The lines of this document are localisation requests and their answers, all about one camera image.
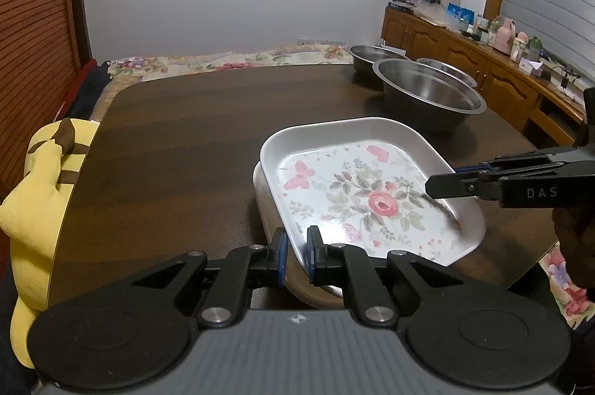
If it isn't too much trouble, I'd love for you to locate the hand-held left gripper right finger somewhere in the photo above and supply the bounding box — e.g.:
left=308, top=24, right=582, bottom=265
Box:
left=306, top=225, right=466, bottom=327

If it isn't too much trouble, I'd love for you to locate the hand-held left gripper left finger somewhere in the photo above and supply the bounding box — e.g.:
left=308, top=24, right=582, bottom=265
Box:
left=130, top=227, right=288, bottom=328

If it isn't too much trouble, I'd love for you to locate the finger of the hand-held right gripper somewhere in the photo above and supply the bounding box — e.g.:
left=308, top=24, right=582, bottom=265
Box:
left=425, top=171, right=484, bottom=201
left=453, top=146, right=565, bottom=173

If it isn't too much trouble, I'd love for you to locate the floral square plate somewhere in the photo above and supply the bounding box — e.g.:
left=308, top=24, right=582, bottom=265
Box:
left=259, top=116, right=487, bottom=268
left=252, top=160, right=347, bottom=310

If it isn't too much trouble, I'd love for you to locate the large steel bowl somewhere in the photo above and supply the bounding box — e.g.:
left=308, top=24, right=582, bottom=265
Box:
left=373, top=58, right=487, bottom=136

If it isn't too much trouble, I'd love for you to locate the person's right hand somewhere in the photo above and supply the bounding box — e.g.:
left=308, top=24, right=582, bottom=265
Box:
left=551, top=204, right=595, bottom=300

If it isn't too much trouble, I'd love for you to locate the wooden cabinet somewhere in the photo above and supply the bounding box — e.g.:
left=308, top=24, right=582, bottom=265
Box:
left=382, top=5, right=589, bottom=145

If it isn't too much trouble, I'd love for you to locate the pink thermos jug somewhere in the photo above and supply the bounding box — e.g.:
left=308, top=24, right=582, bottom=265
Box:
left=495, top=18, right=517, bottom=52

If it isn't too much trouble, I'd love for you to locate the clear plastic bag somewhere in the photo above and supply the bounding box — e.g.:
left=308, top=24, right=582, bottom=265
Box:
left=414, top=2, right=454, bottom=26

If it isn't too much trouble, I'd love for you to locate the yellow plush toy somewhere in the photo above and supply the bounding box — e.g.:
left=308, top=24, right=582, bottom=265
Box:
left=0, top=117, right=100, bottom=370

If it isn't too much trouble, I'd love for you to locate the red and navy cloth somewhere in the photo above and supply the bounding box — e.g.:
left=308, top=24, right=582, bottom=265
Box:
left=46, top=59, right=112, bottom=131

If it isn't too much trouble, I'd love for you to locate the louvered wooden wardrobe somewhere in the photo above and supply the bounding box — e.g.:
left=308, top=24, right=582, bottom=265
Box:
left=0, top=0, right=96, bottom=201

